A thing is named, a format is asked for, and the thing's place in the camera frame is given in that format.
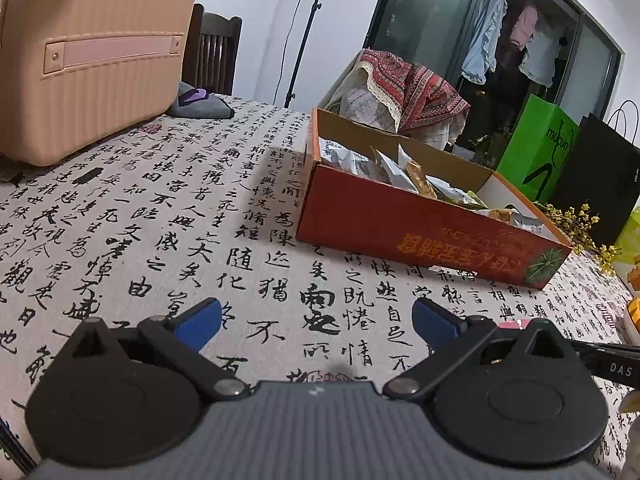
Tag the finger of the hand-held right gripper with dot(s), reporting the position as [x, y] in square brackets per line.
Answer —
[615, 349]

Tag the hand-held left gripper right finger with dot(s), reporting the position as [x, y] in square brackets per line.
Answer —
[432, 322]

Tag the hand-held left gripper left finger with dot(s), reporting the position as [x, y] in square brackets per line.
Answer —
[200, 322]

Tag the red orange cardboard box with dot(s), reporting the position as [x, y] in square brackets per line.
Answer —
[400, 230]

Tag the pile of mixed snacks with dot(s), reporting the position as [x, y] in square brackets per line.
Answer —
[400, 170]

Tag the small pink packet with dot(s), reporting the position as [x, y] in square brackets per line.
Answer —
[515, 324]

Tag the calligraphy printed tablecloth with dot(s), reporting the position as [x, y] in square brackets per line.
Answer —
[175, 240]

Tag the yellow green bag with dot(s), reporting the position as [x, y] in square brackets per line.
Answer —
[630, 235]

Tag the yellow dried flower sprig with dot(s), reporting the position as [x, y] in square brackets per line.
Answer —
[582, 217]

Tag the black paper bag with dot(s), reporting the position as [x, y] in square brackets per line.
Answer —
[600, 175]

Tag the small black flat object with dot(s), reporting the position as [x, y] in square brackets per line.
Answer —
[87, 175]

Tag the green paper bag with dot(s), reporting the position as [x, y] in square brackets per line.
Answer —
[530, 160]

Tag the grey purple pouch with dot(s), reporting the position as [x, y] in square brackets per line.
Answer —
[202, 105]

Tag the beige covered armchair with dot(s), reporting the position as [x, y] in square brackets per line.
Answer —
[365, 105]

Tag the red patterned blanket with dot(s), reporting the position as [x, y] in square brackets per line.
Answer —
[425, 90]

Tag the pink ribbed suitcase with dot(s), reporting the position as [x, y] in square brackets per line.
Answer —
[100, 100]

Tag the dark wooden chair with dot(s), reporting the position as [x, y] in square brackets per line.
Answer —
[215, 50]

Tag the white hanging garment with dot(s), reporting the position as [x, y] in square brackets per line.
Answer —
[542, 60]

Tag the light blue hanging shirt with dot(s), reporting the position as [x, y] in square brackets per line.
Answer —
[482, 35]

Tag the pink hanging garment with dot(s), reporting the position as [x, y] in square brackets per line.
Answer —
[524, 27]

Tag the black framed glass door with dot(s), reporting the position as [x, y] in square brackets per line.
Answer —
[415, 5]

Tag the studio light on stand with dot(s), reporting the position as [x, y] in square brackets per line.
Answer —
[316, 6]

